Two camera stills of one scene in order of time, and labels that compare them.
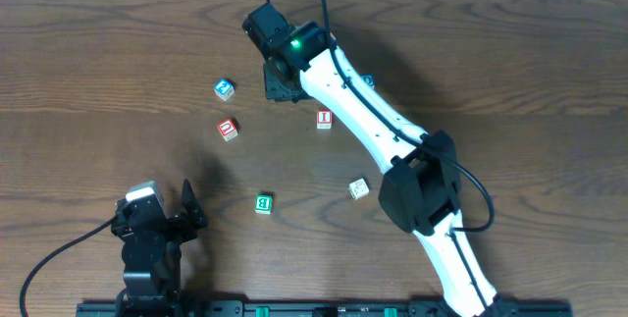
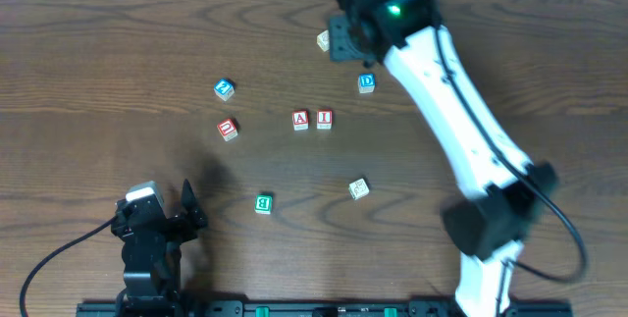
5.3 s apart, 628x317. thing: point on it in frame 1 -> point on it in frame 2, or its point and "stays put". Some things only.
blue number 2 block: [224, 88] stays put
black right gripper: [281, 91] -> [343, 42]
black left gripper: [173, 222] stays put
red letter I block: [325, 119] stays put
